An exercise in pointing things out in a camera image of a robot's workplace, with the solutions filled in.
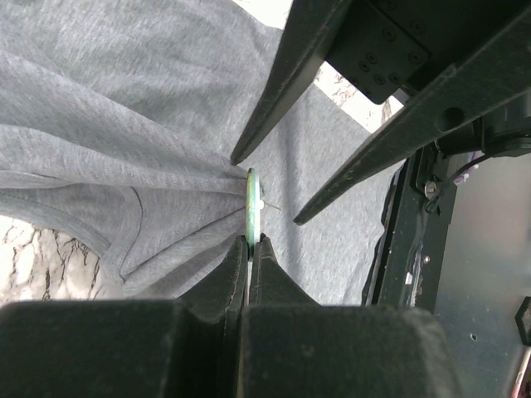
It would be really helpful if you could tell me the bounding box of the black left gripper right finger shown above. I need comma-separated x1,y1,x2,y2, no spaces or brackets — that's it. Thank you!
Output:
241,236,463,397

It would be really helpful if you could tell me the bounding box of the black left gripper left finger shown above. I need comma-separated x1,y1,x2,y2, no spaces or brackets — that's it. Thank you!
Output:
1,237,248,397

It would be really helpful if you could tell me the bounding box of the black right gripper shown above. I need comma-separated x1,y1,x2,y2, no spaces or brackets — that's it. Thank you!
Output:
231,0,530,226

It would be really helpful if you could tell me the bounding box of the colourful round brooch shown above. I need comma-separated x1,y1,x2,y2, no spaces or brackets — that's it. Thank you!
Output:
245,167,281,266

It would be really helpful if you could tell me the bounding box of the grey tank top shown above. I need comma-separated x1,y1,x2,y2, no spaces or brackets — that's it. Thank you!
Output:
1,1,393,305

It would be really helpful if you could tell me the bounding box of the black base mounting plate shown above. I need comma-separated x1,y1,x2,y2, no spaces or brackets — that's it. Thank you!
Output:
362,144,456,312

